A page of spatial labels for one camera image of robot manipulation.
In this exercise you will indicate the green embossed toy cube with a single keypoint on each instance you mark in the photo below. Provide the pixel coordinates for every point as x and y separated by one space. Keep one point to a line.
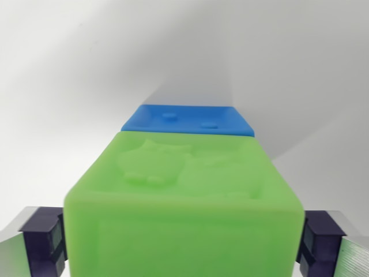
184 225

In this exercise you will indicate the gripper left finger with silver black pad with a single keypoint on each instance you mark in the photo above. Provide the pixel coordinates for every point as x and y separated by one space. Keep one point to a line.
34 245

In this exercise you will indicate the blue embossed toy cube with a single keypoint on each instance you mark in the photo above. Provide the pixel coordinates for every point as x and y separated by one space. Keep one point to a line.
190 119

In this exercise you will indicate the gripper right finger with silver black pad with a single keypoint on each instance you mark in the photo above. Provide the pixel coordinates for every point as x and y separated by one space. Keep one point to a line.
328 248

